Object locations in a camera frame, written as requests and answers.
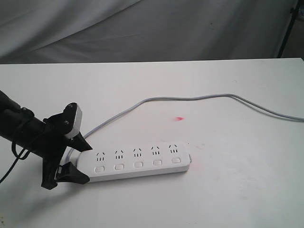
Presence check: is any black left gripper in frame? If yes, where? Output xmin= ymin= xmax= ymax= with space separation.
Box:
xmin=41 ymin=114 xmax=93 ymax=190

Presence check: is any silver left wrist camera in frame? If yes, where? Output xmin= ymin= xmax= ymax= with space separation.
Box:
xmin=63 ymin=103 xmax=83 ymax=139

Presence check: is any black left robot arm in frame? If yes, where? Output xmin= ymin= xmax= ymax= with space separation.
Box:
xmin=0 ymin=92 xmax=92 ymax=190

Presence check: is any black tripod stand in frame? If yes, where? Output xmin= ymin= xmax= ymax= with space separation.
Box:
xmin=276 ymin=0 xmax=301 ymax=58

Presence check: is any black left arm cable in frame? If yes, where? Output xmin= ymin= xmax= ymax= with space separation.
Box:
xmin=0 ymin=140 xmax=30 ymax=183

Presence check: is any white five-outlet power strip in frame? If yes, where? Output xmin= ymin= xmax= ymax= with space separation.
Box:
xmin=77 ymin=142 xmax=192 ymax=182

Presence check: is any grey power cord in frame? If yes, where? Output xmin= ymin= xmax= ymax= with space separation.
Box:
xmin=64 ymin=93 xmax=304 ymax=167

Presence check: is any grey backdrop cloth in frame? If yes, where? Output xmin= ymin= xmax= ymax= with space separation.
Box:
xmin=0 ymin=0 xmax=298 ymax=64

